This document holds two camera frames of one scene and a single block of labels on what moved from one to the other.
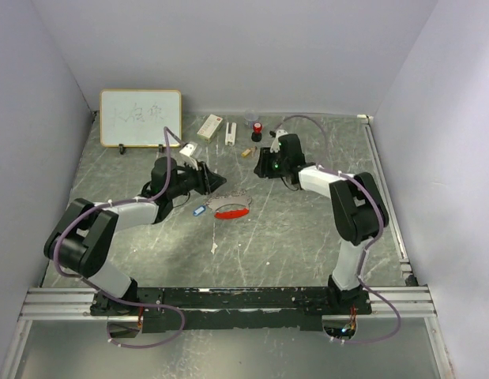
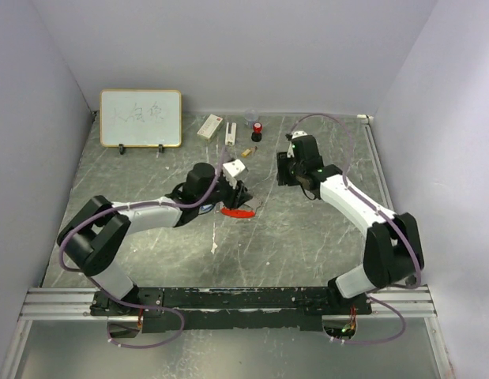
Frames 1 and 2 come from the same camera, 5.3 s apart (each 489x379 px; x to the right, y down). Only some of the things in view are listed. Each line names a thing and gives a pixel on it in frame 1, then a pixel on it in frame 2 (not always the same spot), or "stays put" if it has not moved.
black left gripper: (208, 181) → (238, 197)
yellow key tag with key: (252, 150) stays put
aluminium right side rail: (395, 219) stays put
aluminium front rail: (76, 304) stays put
